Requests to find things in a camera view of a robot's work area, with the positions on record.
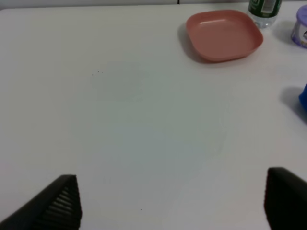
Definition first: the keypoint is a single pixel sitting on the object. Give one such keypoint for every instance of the blue rolled cloth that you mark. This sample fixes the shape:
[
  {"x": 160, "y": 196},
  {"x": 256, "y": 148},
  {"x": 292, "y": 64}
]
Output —
[{"x": 303, "y": 98}]

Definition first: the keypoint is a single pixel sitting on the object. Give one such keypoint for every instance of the clear water bottle green label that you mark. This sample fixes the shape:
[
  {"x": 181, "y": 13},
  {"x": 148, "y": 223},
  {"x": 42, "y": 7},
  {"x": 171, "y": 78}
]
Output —
[{"x": 264, "y": 12}]

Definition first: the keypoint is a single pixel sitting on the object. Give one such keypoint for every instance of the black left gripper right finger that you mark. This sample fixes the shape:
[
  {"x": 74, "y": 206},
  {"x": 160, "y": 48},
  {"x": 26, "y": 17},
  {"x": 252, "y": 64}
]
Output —
[{"x": 285, "y": 200}]

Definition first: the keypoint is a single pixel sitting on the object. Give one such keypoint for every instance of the pink square plate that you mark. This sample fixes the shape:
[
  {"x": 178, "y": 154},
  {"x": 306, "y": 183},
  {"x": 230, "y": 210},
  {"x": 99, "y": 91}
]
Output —
[{"x": 223, "y": 35}]

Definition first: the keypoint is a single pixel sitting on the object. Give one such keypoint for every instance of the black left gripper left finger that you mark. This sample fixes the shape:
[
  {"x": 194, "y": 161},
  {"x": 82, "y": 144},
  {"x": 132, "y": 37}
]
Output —
[{"x": 57, "y": 207}]

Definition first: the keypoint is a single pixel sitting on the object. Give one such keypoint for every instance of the purple air freshener tub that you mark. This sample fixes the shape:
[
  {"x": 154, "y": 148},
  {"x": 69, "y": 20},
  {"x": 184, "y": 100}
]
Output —
[{"x": 299, "y": 33}]

